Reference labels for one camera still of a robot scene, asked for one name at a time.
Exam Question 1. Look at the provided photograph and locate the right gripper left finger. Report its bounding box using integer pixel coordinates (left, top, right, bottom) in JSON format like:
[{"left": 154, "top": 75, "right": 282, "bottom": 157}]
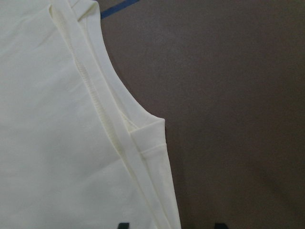
[{"left": 117, "top": 223, "right": 129, "bottom": 229}]

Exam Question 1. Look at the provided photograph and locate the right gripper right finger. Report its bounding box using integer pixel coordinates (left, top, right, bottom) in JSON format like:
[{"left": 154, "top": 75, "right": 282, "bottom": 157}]
[{"left": 214, "top": 223, "right": 229, "bottom": 229}]

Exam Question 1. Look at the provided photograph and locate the cream long-sleeve cat shirt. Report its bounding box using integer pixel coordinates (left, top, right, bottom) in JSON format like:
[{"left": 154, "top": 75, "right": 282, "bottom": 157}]
[{"left": 0, "top": 0, "right": 181, "bottom": 229}]

